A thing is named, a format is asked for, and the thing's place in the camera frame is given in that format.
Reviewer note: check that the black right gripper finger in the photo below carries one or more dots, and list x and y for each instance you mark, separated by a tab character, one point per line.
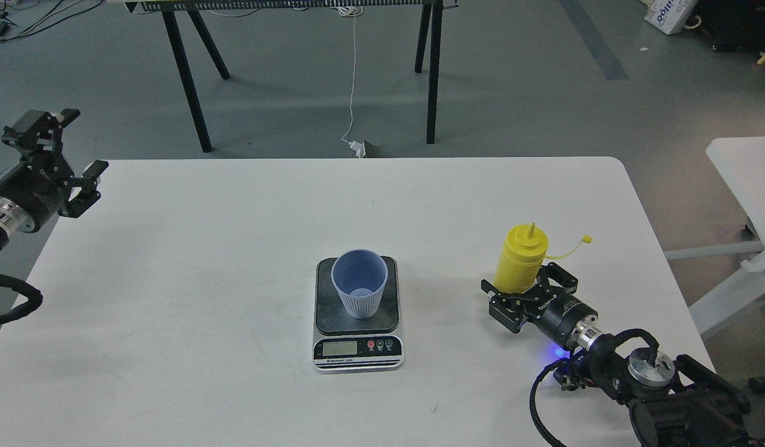
553	279
507	307

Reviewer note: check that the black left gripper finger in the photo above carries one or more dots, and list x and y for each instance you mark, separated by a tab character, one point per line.
79	193
37	136

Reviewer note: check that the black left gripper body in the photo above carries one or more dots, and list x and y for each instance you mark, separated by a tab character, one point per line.
33	192

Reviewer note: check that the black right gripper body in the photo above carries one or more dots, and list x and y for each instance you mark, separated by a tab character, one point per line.
557	316

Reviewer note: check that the yellow squeeze bottle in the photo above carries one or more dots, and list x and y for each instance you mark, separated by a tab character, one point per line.
523	252

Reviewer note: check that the blue plastic cup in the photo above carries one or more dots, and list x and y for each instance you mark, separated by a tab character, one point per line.
359	277

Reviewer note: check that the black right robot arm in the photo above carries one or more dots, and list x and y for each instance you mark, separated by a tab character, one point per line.
671	402

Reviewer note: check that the digital kitchen scale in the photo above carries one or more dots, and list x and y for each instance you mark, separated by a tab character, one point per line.
344	344

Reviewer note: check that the white power adapter on floor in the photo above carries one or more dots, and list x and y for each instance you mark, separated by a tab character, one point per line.
364	149

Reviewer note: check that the white cardboard box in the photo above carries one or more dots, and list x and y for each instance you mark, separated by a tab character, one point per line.
671	17

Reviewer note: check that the black trestle table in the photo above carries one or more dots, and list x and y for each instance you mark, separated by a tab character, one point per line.
309	56

